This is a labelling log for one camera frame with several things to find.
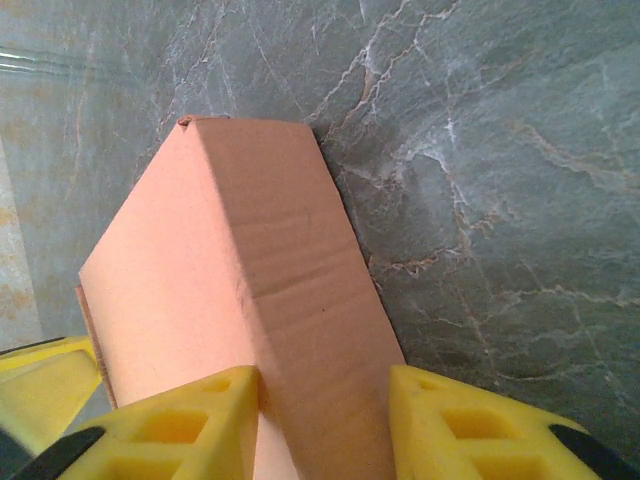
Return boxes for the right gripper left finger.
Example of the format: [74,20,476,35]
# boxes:
[19,364,261,480]

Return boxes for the orange cardboard paper box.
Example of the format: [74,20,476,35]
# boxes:
[74,114,409,480]

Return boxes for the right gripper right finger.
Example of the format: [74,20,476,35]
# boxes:
[388,364,640,480]

